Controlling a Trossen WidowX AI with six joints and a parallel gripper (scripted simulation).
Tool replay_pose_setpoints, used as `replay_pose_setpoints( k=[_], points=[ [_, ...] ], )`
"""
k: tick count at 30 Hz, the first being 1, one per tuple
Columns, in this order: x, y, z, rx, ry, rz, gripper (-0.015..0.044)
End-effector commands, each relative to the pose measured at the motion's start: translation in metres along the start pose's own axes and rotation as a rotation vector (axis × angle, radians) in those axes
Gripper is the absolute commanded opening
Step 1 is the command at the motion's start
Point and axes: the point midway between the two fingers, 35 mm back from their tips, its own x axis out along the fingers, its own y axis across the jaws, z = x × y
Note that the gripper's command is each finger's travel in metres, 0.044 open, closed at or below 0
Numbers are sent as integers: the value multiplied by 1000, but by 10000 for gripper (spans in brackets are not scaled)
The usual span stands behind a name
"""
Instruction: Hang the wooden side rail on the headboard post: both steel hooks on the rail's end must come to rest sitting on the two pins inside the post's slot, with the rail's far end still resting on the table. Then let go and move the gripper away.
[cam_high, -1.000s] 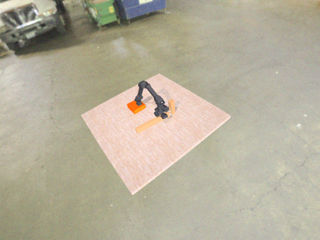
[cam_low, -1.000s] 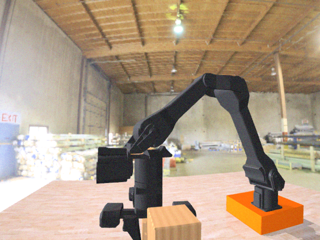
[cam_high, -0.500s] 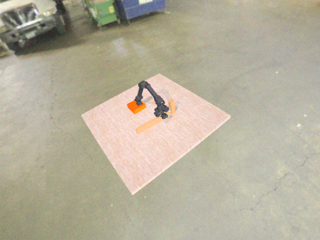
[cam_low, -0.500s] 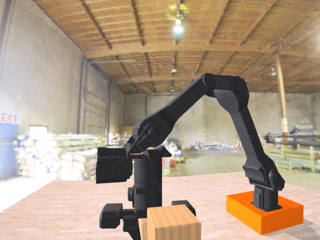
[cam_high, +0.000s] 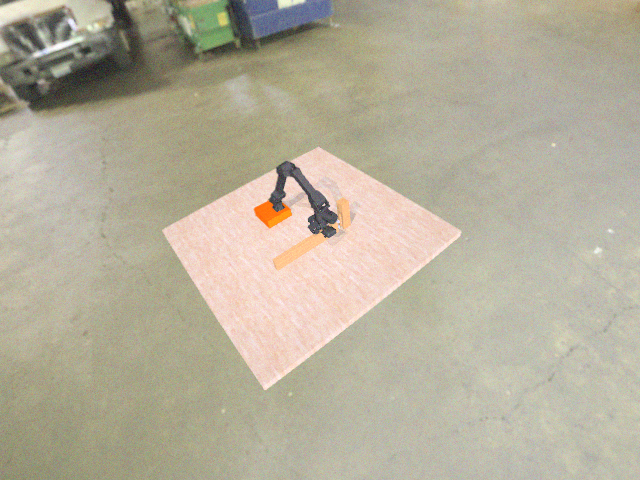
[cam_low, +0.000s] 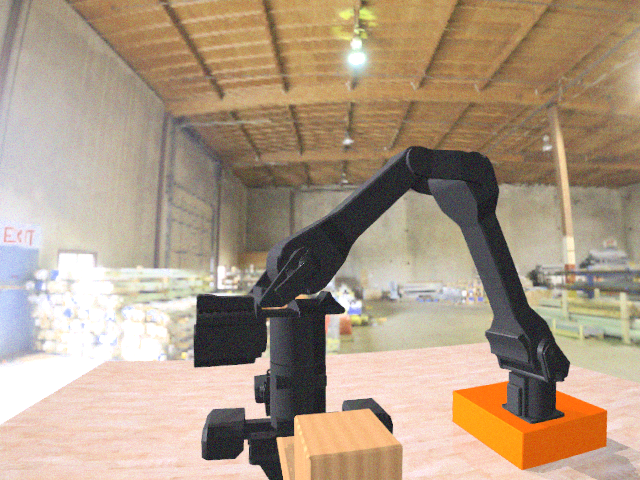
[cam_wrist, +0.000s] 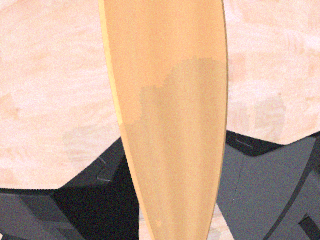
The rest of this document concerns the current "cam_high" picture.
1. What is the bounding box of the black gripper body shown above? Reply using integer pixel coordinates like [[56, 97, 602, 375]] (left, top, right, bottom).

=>
[[308, 214, 337, 238]]

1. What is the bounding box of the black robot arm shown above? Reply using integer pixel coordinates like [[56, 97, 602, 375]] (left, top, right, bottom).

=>
[[268, 161, 338, 235]]

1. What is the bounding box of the light wooden rail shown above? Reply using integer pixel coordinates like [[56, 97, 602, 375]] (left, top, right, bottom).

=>
[[272, 220, 340, 271]]

